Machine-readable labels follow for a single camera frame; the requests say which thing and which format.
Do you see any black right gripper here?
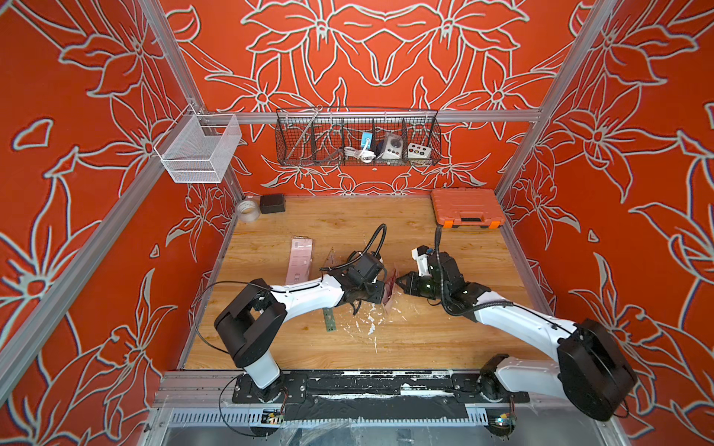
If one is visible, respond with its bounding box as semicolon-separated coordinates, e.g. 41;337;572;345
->
392;272;450;303

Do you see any pink paper packet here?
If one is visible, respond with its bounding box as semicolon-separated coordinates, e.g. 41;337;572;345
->
381;267;401;314

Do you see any green straight ruler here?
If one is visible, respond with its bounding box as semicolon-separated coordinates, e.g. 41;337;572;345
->
323;308;337;333

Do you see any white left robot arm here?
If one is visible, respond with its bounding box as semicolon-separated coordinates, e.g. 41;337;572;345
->
214;252;385;390

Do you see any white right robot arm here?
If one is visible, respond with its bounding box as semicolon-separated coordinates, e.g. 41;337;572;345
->
397;245;638;421

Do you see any pink transparent set square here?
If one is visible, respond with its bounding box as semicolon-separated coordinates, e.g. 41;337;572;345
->
320;247;341;274

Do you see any orange plastic tool case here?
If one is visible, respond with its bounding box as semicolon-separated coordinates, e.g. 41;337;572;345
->
431;188;506;230

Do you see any small black box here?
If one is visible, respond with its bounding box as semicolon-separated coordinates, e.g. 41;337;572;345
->
260;193;286;214

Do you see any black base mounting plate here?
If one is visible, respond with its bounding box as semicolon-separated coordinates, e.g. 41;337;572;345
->
231;369;530;422

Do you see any clear tape roll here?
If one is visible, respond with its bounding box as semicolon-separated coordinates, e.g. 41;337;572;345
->
236;199;261;223

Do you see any white dotted cube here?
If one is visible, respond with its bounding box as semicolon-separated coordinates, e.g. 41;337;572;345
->
407;142;431;163

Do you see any white round-dial device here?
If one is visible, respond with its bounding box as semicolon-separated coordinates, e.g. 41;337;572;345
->
379;133;403;161

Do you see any blue small box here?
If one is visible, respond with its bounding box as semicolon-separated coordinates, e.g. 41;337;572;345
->
360;132;373;151

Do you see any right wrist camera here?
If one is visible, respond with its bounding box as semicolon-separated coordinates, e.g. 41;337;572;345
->
411;245;433;277

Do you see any black wire wall basket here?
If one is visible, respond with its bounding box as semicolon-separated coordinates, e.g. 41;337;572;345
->
275;106;443;167

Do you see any white mesh wall basket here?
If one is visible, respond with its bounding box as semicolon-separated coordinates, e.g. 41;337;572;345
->
155;114;243;184

